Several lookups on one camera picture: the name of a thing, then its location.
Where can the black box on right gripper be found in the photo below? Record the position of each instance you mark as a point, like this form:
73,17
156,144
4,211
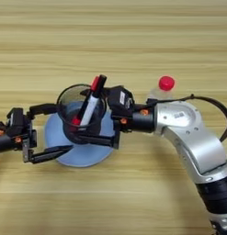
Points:
119,98

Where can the black mesh pen cup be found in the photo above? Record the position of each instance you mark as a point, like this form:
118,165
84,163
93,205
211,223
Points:
69,107

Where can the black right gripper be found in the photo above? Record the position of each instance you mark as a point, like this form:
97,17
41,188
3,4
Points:
142,120

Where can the marker with red cap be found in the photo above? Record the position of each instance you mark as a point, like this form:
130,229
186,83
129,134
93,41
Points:
94,83

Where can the clear bottle with red cap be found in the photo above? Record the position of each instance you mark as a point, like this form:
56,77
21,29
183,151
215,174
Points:
166,83

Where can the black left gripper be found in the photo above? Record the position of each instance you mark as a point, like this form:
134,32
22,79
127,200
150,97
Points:
4,142

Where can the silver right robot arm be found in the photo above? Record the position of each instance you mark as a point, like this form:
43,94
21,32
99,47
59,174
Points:
194,143

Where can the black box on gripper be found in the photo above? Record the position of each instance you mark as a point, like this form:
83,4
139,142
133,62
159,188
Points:
119,98
15,120

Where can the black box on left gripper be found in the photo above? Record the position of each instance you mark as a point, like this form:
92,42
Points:
15,120

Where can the light blue round plate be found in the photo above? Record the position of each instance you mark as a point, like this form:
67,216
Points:
84,156

